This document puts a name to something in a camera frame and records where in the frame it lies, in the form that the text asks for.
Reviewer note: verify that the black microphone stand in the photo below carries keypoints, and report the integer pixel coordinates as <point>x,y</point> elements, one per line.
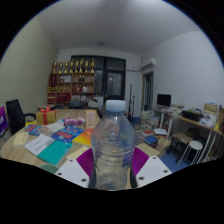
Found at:
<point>130,100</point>

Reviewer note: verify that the upright wooden card box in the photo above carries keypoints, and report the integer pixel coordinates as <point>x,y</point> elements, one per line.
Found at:
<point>90,119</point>

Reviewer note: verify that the thick beige book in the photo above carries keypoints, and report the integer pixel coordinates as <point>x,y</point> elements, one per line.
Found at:
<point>20,139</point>

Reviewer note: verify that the black office chair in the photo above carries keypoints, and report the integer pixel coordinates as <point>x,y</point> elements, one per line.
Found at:
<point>15,115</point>

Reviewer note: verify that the long cluttered wooden desk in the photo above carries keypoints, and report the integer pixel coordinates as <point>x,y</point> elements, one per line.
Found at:
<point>200,125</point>

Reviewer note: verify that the purple sign board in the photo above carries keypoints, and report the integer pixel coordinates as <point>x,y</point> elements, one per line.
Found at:
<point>3,120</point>

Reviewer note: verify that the brown wooden stool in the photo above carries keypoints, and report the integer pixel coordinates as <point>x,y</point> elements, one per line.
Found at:
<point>181,137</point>

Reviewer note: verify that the white paper sheet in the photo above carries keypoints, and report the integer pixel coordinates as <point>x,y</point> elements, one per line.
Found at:
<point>55,126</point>

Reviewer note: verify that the clear plastic water bottle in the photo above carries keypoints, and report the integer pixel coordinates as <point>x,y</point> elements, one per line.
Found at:
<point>113,146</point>

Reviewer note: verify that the flat beige book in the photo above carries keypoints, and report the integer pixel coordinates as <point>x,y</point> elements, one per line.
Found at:
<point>76,153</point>

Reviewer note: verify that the black computer monitor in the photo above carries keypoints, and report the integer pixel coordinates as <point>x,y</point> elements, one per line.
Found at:
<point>164,100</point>

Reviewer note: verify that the yellow paper sheet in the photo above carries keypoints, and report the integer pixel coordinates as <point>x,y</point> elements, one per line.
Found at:
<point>30,123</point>

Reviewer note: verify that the stack of books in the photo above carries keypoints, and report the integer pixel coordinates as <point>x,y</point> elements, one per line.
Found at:
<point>150,125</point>

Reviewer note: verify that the black box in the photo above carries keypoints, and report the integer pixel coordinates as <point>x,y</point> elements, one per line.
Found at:
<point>191,115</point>

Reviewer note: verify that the orange yellow book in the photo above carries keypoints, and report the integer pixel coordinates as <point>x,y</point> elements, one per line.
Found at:
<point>83,137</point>

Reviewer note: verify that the teal notebook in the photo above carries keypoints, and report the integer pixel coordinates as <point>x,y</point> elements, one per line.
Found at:
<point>53,152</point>

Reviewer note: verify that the wooden shelf unit with trophies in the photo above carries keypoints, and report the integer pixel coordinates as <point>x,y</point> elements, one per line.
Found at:
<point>71,83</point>

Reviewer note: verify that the small blue red book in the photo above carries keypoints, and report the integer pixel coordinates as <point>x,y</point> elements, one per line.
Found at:
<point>33,130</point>

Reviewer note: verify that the white round stool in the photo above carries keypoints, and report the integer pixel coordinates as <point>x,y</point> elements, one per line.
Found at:
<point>195,145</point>

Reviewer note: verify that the light wooden stool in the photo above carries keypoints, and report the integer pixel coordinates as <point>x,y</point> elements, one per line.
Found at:
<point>146,150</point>

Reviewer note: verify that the white booklet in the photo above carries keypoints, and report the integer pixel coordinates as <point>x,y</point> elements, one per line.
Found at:
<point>39,144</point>

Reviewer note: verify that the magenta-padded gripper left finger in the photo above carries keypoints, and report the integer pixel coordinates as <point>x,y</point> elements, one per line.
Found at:
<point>71,171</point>

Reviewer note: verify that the yellow gift box red ribbon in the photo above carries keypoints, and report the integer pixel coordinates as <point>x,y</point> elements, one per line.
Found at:
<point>46,117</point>

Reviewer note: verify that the pink wrapped package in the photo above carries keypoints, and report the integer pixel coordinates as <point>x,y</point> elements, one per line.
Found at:
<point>75,121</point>

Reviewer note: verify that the white wall air conditioner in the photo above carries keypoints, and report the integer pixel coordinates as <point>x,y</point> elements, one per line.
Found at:
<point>148,63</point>

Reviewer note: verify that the dark chair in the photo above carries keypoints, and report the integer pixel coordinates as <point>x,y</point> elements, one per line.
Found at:
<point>76,104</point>

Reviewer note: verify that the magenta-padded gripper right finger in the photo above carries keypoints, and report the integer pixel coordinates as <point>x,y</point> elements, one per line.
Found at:
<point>151,170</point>

